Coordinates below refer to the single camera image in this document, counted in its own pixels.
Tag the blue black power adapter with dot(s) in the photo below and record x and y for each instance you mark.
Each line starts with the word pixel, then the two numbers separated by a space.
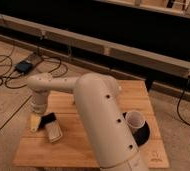
pixel 23 67

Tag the white cup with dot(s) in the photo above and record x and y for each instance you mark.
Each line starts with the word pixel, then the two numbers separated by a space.
pixel 135 120

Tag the wooden board table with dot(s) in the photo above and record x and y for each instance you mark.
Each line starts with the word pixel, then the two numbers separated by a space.
pixel 73 150

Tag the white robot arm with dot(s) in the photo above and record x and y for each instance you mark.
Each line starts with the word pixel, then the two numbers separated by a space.
pixel 113 144

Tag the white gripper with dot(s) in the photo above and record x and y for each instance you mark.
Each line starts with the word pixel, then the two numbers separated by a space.
pixel 39 105

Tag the wooden frame rail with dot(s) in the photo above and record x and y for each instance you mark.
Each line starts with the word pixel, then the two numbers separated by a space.
pixel 125 53

